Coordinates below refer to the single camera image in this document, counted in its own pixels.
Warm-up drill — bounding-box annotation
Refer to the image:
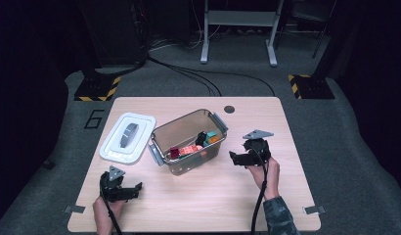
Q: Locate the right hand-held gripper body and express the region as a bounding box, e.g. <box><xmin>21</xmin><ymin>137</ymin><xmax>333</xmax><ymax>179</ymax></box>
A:
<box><xmin>242</xmin><ymin>129</ymin><xmax>275</xmax><ymax>166</ymax></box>

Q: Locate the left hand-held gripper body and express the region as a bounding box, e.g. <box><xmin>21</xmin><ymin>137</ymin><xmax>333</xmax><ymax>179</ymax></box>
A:
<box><xmin>99</xmin><ymin>164</ymin><xmax>131</xmax><ymax>203</ymax></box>

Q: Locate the pile of coloured toy blocks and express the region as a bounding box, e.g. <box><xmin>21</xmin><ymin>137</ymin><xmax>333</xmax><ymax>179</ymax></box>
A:
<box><xmin>168</xmin><ymin>130</ymin><xmax>221</xmax><ymax>161</ymax></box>

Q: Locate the white lid with grey handle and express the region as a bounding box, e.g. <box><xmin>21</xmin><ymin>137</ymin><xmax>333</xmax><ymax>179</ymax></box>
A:
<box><xmin>99</xmin><ymin>112</ymin><xmax>156</xmax><ymax>165</ymax></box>

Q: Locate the person's left hand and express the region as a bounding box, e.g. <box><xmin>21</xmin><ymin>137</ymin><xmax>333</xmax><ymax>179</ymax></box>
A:
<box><xmin>92</xmin><ymin>195</ymin><xmax>128</xmax><ymax>235</ymax></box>

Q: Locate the person's right hand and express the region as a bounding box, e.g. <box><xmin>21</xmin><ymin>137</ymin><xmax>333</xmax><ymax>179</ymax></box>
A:
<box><xmin>245</xmin><ymin>156</ymin><xmax>281</xmax><ymax>201</ymax></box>

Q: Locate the grey tape strip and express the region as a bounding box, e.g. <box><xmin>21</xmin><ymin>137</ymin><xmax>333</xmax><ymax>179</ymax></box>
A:
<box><xmin>302</xmin><ymin>205</ymin><xmax>327</xmax><ymax>215</ymax></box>
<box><xmin>64</xmin><ymin>205</ymin><xmax>87</xmax><ymax>214</ymax></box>

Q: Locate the black tape floor numeral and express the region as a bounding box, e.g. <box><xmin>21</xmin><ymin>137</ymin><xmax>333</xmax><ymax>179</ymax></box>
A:
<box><xmin>83</xmin><ymin>109</ymin><xmax>106</xmax><ymax>129</ymax></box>

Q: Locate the black equipment cabinet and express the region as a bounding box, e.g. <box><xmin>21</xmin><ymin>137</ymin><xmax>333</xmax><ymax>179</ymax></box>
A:
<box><xmin>80</xmin><ymin>0</ymin><xmax>148</xmax><ymax>68</ymax></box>

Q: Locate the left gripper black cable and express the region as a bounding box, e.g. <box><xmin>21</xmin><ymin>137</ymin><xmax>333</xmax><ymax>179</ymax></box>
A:
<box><xmin>99</xmin><ymin>172</ymin><xmax>123</xmax><ymax>235</ymax></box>

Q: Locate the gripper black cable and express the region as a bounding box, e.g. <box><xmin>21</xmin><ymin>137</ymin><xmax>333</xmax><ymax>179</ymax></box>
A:
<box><xmin>99</xmin><ymin>172</ymin><xmax>123</xmax><ymax>235</ymax></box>
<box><xmin>250</xmin><ymin>146</ymin><xmax>271</xmax><ymax>235</ymax></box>

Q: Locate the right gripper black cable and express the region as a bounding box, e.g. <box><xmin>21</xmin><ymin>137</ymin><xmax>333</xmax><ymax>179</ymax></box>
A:
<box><xmin>250</xmin><ymin>146</ymin><xmax>271</xmax><ymax>235</ymax></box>

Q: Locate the black yellow striped base plate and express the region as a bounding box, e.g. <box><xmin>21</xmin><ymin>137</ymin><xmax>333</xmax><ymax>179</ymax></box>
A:
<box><xmin>288</xmin><ymin>73</ymin><xmax>335</xmax><ymax>100</ymax></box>
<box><xmin>73</xmin><ymin>75</ymin><xmax>122</xmax><ymax>102</ymax></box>

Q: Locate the black upright post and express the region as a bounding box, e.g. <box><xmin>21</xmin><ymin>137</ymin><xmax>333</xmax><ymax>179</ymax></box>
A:
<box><xmin>75</xmin><ymin>0</ymin><xmax>102</xmax><ymax>82</ymax></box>
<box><xmin>310</xmin><ymin>0</ymin><xmax>338</xmax><ymax>81</ymax></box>

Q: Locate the thick black floor cable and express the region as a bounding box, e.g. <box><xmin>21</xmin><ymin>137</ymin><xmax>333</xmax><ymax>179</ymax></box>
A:
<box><xmin>95</xmin><ymin>52</ymin><xmax>151</xmax><ymax>77</ymax></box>

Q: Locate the white metal stand frame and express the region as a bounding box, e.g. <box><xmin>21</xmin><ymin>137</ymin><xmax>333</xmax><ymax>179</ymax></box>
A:
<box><xmin>200</xmin><ymin>0</ymin><xmax>286</xmax><ymax>68</ymax></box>

